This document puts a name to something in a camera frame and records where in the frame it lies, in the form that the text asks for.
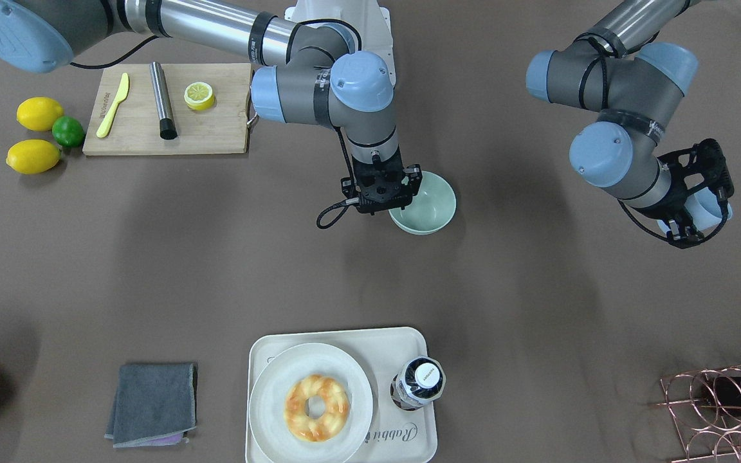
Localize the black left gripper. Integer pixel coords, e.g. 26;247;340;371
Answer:
634;138;735;249

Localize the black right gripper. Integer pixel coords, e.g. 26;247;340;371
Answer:
341;158;423;215

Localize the light blue cup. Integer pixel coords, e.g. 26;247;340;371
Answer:
654;186;724;239

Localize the mint green bowl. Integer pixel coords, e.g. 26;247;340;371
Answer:
388;170;457;235

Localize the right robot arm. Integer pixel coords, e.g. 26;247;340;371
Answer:
0;1;423;214

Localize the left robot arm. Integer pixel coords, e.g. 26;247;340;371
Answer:
526;1;735;249

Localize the half lemon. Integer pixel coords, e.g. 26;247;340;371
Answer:
183;82;215;111

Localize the tea bottle on tray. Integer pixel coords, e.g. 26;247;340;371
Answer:
389;356;445;411

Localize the white plate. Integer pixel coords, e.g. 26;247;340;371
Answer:
249;343;374;462

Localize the steel muddler black tip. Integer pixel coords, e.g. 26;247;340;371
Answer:
150;61;178;140

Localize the glazed donut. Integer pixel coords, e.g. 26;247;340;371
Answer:
283;374;351;443

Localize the bamboo cutting board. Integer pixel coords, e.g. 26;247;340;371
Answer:
82;62;253;157

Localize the cream serving tray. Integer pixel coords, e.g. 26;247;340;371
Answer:
245;327;438;462

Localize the yellow plastic knife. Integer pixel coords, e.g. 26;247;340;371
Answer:
95;73;130;138

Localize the grey folded cloth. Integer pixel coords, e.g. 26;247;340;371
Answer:
105;363;197;448

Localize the green lime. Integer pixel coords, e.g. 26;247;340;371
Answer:
51;115;86;149

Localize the yellow lemon far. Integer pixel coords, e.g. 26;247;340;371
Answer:
6;140;61;175

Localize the yellow lemon near board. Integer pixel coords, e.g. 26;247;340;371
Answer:
17;96;65;132

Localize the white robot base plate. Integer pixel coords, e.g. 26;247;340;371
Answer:
284;0;397;91

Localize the copper wire bottle rack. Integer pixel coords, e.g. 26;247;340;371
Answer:
655;365;741;462

